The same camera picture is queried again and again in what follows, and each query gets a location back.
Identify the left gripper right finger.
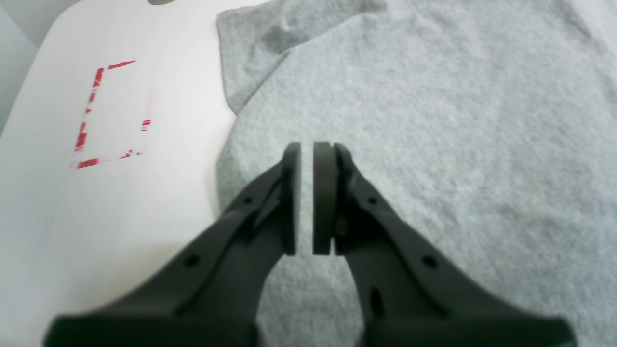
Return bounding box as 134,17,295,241
313,142,577,347

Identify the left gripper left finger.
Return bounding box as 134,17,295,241
43,143,301,347

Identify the grey t-shirt with black lettering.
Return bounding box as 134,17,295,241
216,0,617,347

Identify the red tape rectangle marking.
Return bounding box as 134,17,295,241
69,60,152,170

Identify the right table cable grommet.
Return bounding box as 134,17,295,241
147,0,175,6

